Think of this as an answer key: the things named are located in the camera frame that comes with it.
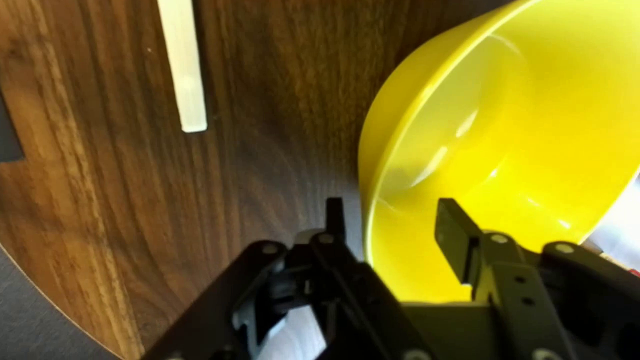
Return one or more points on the white plastic spoon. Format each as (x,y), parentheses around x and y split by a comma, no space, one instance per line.
(186,72)

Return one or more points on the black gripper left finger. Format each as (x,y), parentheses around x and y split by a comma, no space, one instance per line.
(313,292)

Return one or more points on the yellow plastic bowl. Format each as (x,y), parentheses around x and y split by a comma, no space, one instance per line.
(521,133)

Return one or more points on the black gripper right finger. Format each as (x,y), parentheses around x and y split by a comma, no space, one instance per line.
(527,300)

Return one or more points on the black table edge clip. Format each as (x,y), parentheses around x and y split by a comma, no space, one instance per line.
(8,133)

